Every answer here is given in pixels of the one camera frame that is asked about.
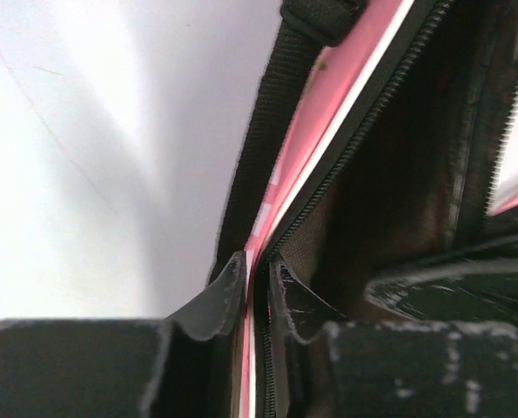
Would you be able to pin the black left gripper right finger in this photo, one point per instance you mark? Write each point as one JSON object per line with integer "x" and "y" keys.
{"x": 327, "y": 366}

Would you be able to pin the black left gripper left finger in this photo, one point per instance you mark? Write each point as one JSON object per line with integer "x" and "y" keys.
{"x": 185, "y": 365}

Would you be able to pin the pink racket bag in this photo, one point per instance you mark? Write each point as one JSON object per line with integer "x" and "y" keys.
{"x": 369, "y": 167}

